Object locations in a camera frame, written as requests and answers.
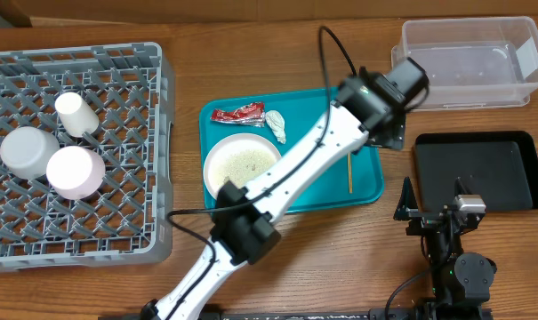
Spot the pink cup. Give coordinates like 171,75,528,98
46,146,106,200

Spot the white label on bin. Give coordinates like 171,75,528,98
516,37,538,79

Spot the grey bowl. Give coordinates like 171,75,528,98
0,126,60,180

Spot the grey dishwasher rack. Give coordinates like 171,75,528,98
0,42,174,273

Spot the wooden chopstick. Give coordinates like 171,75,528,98
347,153,353,194

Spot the black tray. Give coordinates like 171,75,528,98
414,131,538,212

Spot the clear plastic bin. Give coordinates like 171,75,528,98
391,16,538,110

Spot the teal serving tray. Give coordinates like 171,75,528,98
198,88,385,213

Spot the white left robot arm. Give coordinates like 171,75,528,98
140,58,429,319

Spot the white napkin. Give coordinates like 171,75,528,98
265,110,286,144

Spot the red foil wrapper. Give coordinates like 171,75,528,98
210,102,265,127

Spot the white cup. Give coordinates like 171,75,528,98
54,92,100,138

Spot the white dirty plate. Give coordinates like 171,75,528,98
203,133,281,199

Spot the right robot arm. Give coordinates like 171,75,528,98
383,177,497,320

